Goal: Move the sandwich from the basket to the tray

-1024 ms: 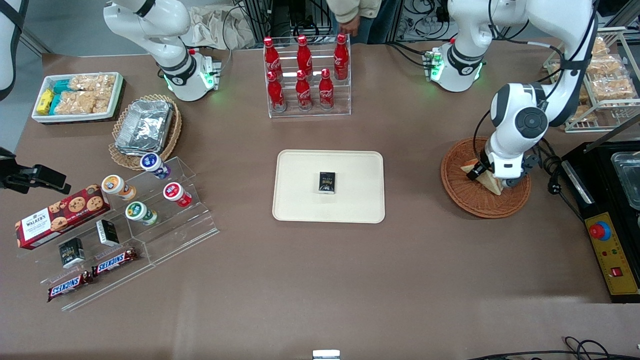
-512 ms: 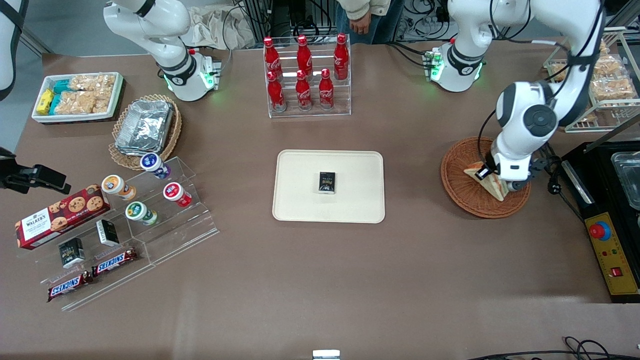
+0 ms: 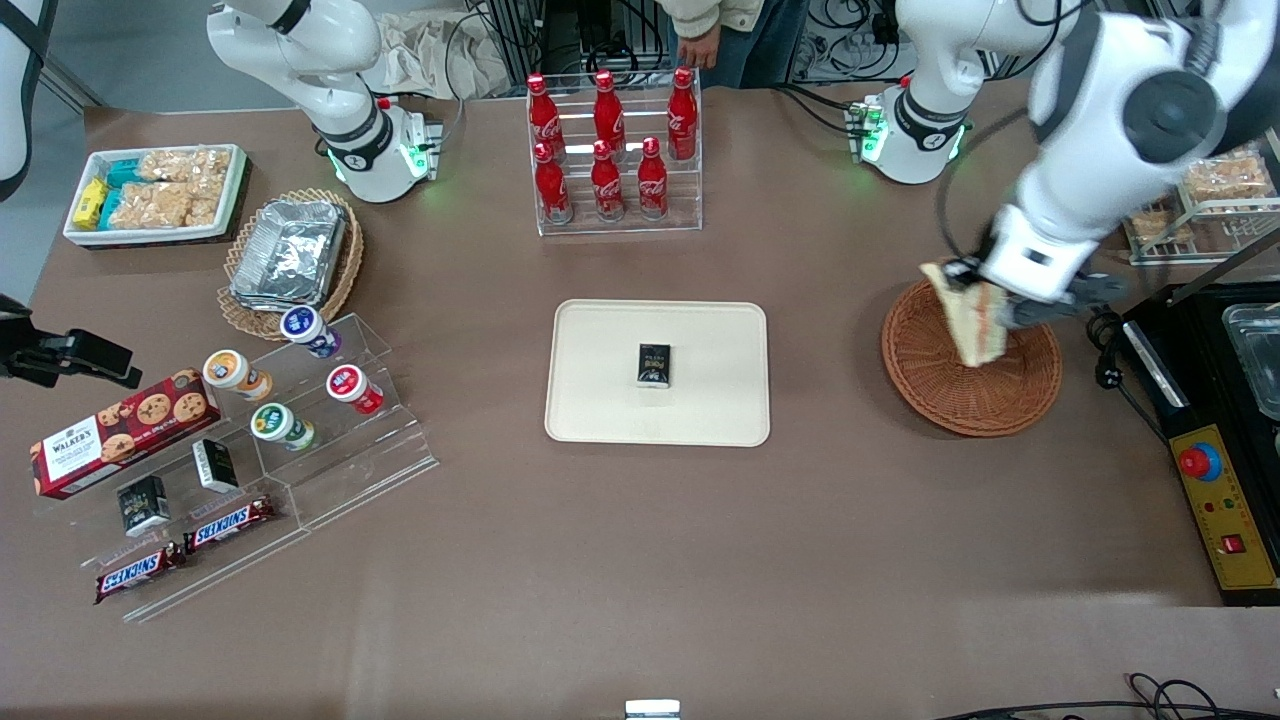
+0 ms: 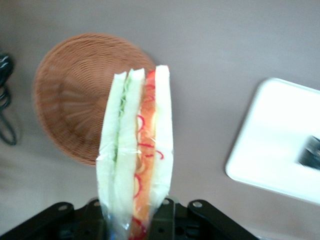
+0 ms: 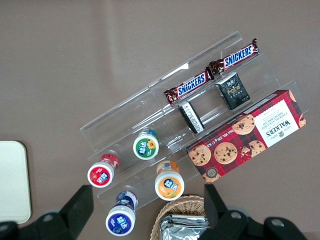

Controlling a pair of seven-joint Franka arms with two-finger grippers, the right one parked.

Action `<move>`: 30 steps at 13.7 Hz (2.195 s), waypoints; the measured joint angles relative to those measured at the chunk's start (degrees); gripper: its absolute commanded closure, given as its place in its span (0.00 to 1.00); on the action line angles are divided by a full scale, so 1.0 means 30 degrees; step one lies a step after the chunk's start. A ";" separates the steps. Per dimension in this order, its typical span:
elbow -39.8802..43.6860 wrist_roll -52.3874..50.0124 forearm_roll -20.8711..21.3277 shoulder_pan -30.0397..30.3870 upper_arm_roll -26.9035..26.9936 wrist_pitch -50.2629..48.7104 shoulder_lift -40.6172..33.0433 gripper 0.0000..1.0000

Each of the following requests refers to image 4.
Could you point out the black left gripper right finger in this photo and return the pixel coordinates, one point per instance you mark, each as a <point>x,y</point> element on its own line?
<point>163,220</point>

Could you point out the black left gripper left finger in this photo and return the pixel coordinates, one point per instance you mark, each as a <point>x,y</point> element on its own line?
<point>90,222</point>

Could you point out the plastic-wrapped triangle sandwich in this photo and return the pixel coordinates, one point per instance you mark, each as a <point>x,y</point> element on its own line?
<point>130,140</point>

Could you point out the round brown wicker basket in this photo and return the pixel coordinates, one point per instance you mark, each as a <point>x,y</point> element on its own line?
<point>75,100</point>

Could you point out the white plastic tray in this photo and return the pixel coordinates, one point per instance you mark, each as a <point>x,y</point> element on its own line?
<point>270,140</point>

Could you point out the small black object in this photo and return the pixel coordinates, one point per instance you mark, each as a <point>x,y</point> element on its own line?
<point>311,153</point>

